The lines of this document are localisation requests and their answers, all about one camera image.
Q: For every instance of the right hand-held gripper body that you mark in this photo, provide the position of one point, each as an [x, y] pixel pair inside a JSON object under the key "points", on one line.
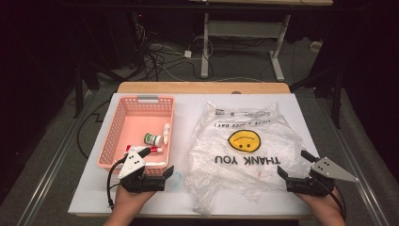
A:
{"points": [[323, 175]]}

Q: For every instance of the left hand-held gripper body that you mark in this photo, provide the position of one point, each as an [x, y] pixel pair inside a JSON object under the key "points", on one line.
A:
{"points": [[147, 183]]}

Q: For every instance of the red and white ointment tube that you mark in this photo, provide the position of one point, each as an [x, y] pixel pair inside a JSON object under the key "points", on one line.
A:
{"points": [[141, 148]]}

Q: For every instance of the white bottle with green label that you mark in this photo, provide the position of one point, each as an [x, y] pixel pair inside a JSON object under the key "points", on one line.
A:
{"points": [[153, 139]]}

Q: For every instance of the pink plastic basket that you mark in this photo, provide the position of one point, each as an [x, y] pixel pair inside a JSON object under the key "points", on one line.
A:
{"points": [[138, 125]]}

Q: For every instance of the clear smiley plastic bag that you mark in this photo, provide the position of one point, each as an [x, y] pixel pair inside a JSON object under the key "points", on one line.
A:
{"points": [[216, 175]]}

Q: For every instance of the person's left hand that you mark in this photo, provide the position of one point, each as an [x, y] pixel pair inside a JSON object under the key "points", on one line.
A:
{"points": [[128, 202]]}

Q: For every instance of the person's right hand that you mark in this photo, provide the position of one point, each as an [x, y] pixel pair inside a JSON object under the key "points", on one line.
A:
{"points": [[327, 207]]}

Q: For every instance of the black metal stand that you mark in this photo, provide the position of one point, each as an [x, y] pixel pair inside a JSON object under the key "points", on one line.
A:
{"points": [[78, 88], [336, 94]]}

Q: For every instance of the white table board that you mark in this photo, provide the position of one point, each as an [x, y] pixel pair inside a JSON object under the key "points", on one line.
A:
{"points": [[194, 103]]}

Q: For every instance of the white power adapter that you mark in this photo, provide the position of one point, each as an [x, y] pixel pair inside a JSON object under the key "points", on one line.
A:
{"points": [[187, 54]]}

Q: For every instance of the white-legged desk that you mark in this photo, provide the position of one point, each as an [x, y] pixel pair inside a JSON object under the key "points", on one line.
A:
{"points": [[244, 29]]}

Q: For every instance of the aluminium rail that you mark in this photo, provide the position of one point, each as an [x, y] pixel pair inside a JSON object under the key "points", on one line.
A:
{"points": [[354, 163], [53, 157]]}

